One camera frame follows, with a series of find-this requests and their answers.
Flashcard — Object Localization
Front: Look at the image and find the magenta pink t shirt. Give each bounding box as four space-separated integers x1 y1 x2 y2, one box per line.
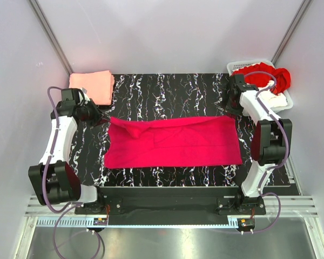
104 116 242 169

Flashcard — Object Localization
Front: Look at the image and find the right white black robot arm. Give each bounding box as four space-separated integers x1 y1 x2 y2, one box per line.
226 74 293 214

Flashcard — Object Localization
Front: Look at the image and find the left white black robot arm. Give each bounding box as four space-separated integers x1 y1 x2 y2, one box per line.
28 88 107 214

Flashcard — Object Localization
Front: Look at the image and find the folded peach t shirt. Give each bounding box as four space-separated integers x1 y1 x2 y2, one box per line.
69 70 114 105

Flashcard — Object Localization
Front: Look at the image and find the white plastic laundry basket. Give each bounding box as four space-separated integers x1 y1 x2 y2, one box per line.
227 59 293 113

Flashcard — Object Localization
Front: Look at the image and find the white printed t shirt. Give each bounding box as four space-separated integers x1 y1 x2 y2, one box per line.
259 90 287 109

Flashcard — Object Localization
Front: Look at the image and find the red t shirt in basket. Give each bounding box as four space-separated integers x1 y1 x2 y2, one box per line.
232 62 291 95

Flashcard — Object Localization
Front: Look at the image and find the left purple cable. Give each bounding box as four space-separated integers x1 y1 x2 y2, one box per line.
42 86 106 257

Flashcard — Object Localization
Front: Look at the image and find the right aluminium frame post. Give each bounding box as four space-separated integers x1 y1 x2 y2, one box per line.
271 0 313 65

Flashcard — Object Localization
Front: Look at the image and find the aluminium frame post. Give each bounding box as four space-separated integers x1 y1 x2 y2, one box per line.
271 0 313 65
27 0 73 75

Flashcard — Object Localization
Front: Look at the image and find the left aluminium frame post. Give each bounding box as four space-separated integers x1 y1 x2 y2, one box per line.
27 0 73 75

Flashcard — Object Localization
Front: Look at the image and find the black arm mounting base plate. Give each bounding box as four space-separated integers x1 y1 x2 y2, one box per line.
76 196 266 216

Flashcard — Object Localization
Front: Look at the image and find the slotted white cable duct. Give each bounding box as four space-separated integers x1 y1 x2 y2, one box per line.
37 216 238 229

